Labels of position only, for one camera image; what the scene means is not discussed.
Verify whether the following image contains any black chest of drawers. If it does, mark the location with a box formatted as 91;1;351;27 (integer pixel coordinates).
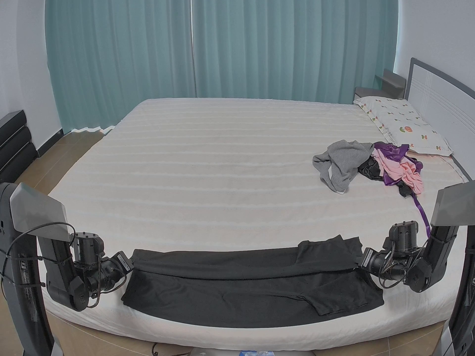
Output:
0;110;38;182

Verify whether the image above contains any grey garment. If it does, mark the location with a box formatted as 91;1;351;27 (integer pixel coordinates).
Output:
313;139;375;194

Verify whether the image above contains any grey bedside table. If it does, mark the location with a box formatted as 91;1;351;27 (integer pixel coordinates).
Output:
354;69;407;99

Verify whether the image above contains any blue-green curtain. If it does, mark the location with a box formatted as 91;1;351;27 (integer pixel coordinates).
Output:
190;0;400;105
45;0;196;133

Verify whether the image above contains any bed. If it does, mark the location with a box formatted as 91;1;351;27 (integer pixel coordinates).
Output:
39;57;475;348

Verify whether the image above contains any white printed pillow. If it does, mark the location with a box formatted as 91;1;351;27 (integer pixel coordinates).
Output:
353;96;454;157

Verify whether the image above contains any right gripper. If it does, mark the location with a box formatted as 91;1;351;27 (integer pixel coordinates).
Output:
359;248;384;276

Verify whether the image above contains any black T-shirt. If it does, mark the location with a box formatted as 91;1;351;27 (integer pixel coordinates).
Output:
122;235;385;317

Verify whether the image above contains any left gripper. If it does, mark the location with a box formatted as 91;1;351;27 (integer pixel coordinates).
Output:
111;251;134;278

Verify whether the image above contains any pile of clothes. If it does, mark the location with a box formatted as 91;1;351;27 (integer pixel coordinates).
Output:
358;142;431;236

